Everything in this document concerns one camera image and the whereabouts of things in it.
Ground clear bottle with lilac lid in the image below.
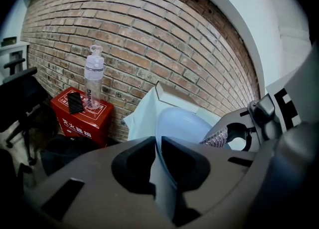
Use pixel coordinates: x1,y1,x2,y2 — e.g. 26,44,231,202
83,45,106,110

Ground black office chair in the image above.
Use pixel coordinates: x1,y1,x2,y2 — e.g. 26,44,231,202
3,57,26,76
0,67,51,167

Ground pale green tablecloth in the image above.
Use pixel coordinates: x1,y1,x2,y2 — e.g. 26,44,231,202
123,87,225,142

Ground black ribbed flat case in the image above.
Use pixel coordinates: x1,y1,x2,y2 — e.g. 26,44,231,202
67,92,85,115

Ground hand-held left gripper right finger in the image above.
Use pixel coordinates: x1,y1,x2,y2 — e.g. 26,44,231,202
160,135,260,228

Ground white desk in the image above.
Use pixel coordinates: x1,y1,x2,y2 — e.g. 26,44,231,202
0,42,30,79

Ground large light blue plate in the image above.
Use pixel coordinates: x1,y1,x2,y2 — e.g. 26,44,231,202
149,107,213,221

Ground black backpack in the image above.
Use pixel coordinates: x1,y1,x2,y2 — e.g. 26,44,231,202
40,134,101,177

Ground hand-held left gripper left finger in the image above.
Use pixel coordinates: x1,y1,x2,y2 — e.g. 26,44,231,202
23,135,175,229

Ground yellow and black box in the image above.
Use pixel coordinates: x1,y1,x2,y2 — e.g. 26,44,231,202
1,37,18,47

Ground red box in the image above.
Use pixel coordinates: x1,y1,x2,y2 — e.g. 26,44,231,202
50,86,115,149

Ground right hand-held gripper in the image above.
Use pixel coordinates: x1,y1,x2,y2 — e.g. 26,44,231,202
206,43,319,152

